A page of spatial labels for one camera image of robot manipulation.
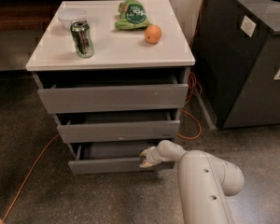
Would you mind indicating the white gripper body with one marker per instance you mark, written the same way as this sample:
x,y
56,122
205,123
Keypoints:
x,y
150,156

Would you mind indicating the grey bottom drawer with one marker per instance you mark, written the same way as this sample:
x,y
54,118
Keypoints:
x,y
113,157

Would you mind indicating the grey drawer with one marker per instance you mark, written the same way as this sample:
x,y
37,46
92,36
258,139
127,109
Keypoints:
x,y
113,98
117,126
113,157

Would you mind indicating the orange fruit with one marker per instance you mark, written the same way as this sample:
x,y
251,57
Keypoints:
x,y
153,34

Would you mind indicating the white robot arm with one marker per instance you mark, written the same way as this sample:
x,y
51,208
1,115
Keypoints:
x,y
203,180

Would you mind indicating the grey middle drawer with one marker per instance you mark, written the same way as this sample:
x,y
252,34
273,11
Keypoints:
x,y
117,126

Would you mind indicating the grey drawer cabinet white top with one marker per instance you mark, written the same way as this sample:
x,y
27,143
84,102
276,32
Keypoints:
x,y
121,58

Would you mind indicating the grey top drawer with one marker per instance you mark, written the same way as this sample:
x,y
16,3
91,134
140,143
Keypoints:
x,y
113,98

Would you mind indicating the green soda can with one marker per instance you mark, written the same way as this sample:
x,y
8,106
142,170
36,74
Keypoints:
x,y
80,31

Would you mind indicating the dark grey trash bin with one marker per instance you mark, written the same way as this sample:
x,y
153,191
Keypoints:
x,y
237,53

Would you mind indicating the green chip bag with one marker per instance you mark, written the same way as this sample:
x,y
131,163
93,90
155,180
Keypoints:
x,y
132,15

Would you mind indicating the white bowl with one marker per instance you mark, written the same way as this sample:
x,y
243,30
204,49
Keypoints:
x,y
68,15

